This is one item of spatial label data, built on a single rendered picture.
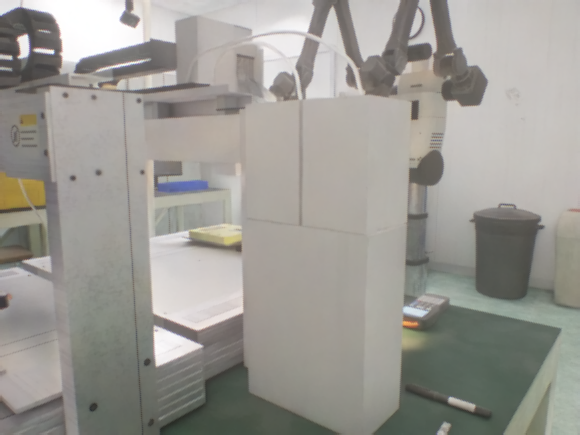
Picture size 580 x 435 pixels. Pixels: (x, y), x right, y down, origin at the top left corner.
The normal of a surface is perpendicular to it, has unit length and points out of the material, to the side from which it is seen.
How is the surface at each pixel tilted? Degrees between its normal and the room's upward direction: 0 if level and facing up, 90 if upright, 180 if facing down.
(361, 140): 90
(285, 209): 90
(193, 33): 90
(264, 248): 90
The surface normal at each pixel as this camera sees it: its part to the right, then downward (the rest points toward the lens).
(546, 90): -0.63, 0.12
